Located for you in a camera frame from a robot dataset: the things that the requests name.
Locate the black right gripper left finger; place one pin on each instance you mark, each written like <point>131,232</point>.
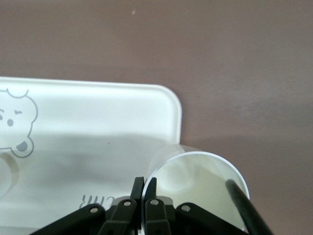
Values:
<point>122,215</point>

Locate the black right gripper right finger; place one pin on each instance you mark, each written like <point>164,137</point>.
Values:
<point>159,218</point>

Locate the white plastic cup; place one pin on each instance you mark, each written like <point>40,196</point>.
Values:
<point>200,176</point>

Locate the cream tray with bear print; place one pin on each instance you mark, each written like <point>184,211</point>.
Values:
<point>97,122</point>

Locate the brown table mat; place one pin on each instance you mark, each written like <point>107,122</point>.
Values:
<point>171,44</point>

